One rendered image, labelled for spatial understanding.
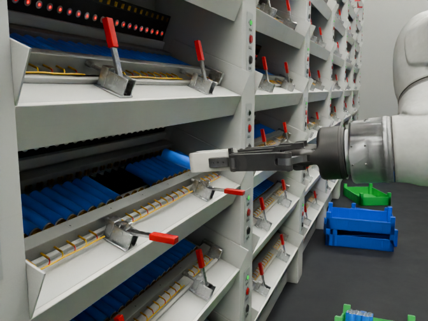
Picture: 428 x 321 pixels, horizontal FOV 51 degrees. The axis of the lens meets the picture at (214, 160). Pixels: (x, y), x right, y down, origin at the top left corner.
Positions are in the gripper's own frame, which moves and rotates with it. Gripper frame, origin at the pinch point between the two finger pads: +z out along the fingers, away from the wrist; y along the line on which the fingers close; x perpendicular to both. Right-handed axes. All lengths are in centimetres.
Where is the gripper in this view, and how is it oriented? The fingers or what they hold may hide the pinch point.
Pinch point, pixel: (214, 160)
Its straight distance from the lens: 69.7
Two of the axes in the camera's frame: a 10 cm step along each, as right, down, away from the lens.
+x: 1.1, 9.9, 1.2
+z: -9.2, 0.6, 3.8
